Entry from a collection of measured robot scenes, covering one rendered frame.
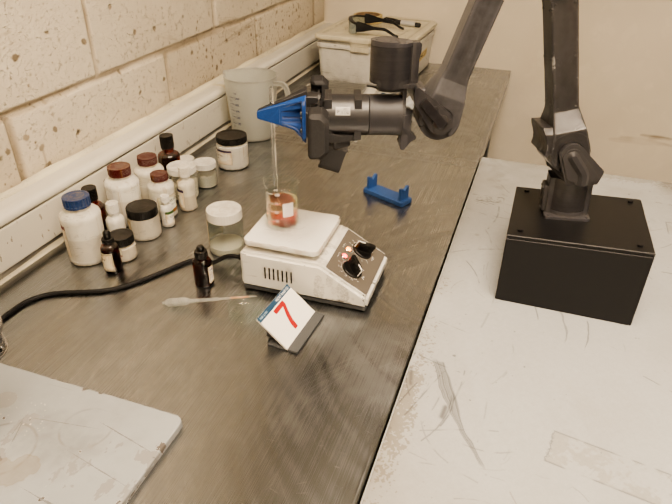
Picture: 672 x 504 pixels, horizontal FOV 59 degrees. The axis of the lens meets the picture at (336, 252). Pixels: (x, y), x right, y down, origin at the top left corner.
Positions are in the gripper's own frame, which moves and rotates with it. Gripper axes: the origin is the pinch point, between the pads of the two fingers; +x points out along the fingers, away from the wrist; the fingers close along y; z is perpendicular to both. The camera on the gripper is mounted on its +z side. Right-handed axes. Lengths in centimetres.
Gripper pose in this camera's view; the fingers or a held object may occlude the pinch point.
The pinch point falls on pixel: (281, 113)
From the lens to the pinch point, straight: 86.2
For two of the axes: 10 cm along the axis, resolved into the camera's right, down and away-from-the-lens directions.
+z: -0.1, 8.5, 5.3
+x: -10.0, 0.0, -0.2
